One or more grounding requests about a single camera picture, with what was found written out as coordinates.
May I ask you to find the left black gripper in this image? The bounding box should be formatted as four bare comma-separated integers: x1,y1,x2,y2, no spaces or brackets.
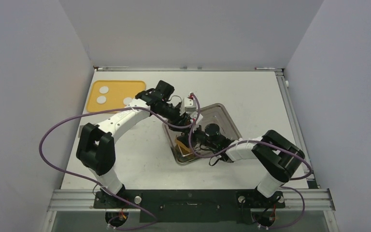
156,101,188,133

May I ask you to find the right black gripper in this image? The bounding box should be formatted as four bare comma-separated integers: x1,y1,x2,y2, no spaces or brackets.
179,122,217,150

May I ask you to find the wooden rolling pin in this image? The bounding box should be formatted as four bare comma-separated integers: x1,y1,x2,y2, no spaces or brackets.
174,140,192,158

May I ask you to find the stainless steel tray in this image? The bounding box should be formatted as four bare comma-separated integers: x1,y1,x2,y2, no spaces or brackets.
162,103,242,165

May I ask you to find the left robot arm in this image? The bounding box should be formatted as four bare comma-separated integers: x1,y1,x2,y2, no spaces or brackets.
76,80,199,208

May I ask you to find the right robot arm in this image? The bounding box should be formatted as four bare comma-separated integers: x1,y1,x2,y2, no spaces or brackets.
176,123,305,207

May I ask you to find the white dough disc right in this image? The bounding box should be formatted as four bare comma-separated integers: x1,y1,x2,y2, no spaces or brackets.
123,97,132,106

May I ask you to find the white dough disc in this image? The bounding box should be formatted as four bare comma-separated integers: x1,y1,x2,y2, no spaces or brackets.
99,86,109,94
96,96,107,104
123,97,132,106

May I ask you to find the white dough disc lower left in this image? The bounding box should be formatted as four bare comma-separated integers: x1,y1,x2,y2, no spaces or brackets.
96,96,107,104

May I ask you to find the white dough disc upper left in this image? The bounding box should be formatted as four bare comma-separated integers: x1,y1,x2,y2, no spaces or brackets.
99,86,109,94

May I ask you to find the yellow plastic tray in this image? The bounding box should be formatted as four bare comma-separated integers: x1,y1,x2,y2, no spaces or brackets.
86,80,146,113

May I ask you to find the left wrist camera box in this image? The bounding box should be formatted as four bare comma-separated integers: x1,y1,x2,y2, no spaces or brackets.
180,97,197,114

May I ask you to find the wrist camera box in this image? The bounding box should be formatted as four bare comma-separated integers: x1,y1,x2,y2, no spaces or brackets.
193,114,203,127
180,97,197,114

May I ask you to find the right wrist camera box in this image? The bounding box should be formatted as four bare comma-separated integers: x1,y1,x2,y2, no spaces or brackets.
193,114,203,127

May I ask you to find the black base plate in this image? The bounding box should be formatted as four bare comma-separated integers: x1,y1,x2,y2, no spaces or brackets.
94,188,285,224

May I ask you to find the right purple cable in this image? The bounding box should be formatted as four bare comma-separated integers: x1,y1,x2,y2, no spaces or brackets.
188,123,314,231

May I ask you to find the purple cable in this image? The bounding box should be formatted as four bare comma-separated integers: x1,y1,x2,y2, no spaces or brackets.
188,123,314,231
39,93,201,231

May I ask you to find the aluminium frame rail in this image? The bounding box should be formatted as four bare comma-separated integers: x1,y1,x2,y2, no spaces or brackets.
275,69,317,189

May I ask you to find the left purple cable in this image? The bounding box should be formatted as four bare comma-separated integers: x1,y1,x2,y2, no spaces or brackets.
39,93,201,231

